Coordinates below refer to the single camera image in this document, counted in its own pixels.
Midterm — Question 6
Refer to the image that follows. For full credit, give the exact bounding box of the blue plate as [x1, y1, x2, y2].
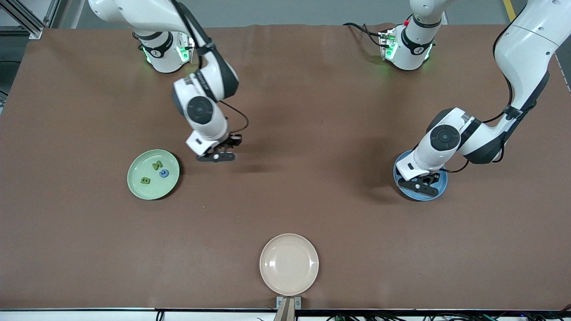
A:
[393, 149, 448, 202]

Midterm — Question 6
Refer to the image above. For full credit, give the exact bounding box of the brown table mat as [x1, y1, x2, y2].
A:
[0, 23, 571, 310]

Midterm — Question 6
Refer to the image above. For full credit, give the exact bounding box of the light green plate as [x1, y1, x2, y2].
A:
[127, 149, 180, 200]

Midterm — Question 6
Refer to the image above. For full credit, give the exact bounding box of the small box with green lights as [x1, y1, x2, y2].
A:
[378, 28, 398, 61]
[176, 33, 196, 63]

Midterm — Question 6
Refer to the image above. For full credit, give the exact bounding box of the beige plate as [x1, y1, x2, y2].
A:
[259, 233, 319, 296]

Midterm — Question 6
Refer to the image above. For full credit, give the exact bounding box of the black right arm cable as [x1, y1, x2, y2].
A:
[171, 0, 249, 135]

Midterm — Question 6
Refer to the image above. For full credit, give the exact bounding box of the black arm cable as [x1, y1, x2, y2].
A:
[439, 0, 551, 174]
[171, 0, 249, 135]

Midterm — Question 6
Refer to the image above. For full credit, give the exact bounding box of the tangled cable bundle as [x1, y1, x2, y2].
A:
[328, 305, 571, 321]

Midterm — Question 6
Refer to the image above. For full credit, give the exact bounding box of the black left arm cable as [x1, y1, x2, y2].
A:
[439, 0, 551, 174]

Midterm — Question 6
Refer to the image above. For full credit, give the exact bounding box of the black base cable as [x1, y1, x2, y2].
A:
[343, 22, 384, 48]

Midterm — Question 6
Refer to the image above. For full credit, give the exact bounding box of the beige mount bar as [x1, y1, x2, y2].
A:
[273, 298, 296, 321]

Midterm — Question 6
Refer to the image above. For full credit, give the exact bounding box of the aluminium frame profile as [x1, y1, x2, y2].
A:
[0, 0, 61, 41]

